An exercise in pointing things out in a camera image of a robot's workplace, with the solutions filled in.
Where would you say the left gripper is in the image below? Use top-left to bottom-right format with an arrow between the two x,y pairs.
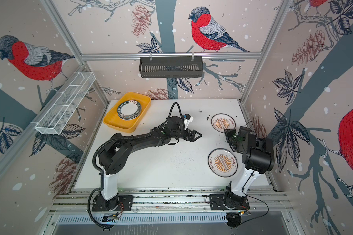
170,127 -> 203,142

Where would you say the orange sunburst plate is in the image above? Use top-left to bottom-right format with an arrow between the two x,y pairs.
211,113 -> 236,133
207,148 -> 238,178

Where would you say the green rim lettered plate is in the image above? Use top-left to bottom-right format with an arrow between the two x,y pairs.
117,100 -> 142,115

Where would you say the white plate flower emblem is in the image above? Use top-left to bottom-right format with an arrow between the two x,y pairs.
118,113 -> 141,120

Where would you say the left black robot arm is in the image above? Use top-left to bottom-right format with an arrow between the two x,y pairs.
92,102 -> 203,211

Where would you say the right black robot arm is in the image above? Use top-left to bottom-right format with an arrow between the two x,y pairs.
223,126 -> 275,208

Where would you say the yellow plastic bin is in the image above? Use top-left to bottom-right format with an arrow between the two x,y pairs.
103,93 -> 152,133

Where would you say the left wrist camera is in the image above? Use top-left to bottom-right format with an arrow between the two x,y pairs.
183,114 -> 193,127

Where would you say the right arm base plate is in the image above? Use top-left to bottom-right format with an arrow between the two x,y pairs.
209,194 -> 250,211

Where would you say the black hanging wire basket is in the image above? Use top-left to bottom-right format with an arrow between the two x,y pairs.
139,56 -> 203,78

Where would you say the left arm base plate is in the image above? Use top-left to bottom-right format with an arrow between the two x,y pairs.
92,194 -> 133,212

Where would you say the aluminium mounting rail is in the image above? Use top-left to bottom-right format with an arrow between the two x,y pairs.
50,188 -> 294,213

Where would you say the white mesh wire shelf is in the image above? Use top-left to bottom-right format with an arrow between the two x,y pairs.
35,71 -> 96,135

